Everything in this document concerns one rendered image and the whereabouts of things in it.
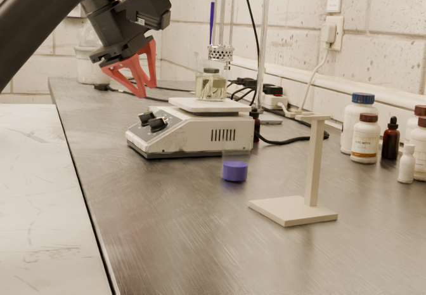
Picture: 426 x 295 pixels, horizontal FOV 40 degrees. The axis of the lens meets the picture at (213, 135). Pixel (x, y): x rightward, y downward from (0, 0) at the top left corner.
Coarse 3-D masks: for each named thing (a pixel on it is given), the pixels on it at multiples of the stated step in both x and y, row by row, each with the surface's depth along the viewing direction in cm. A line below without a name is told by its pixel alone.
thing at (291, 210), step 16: (288, 112) 71; (304, 112) 72; (320, 128) 71; (320, 144) 72; (320, 160) 72; (256, 208) 72; (272, 208) 71; (288, 208) 72; (304, 208) 72; (320, 208) 72; (288, 224) 67
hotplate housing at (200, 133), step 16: (176, 112) 103; (192, 112) 101; (208, 112) 100; (224, 112) 101; (176, 128) 96; (192, 128) 97; (208, 128) 98; (224, 128) 100; (240, 128) 101; (144, 144) 96; (160, 144) 95; (176, 144) 96; (192, 144) 98; (208, 144) 99
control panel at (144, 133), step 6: (156, 114) 106; (162, 114) 104; (168, 114) 103; (168, 120) 100; (174, 120) 99; (180, 120) 97; (132, 126) 105; (138, 126) 104; (144, 126) 103; (168, 126) 97; (132, 132) 102; (138, 132) 101; (144, 132) 100; (150, 132) 98; (156, 132) 97; (162, 132) 96; (144, 138) 97; (150, 138) 96
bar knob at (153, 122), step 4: (148, 120) 99; (152, 120) 98; (156, 120) 97; (160, 120) 97; (152, 124) 98; (156, 124) 98; (160, 124) 98; (164, 124) 97; (152, 128) 99; (156, 128) 98; (160, 128) 97; (152, 132) 98
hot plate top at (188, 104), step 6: (174, 102) 104; (180, 102) 102; (186, 102) 102; (192, 102) 103; (198, 102) 103; (228, 102) 106; (234, 102) 106; (186, 108) 98; (192, 108) 97; (198, 108) 97; (204, 108) 98; (210, 108) 98; (216, 108) 99; (222, 108) 99; (228, 108) 100; (234, 108) 100; (240, 108) 101; (246, 108) 101
